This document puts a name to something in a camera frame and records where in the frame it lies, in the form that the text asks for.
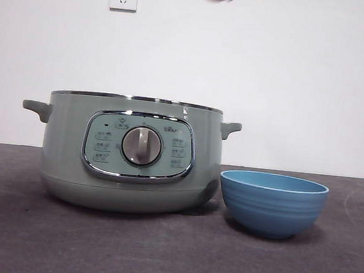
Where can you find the pale green electric steamer pot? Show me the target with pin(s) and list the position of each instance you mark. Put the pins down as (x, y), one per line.
(66, 132)

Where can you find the blue ribbed bowl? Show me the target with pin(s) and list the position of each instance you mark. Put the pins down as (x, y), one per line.
(271, 209)

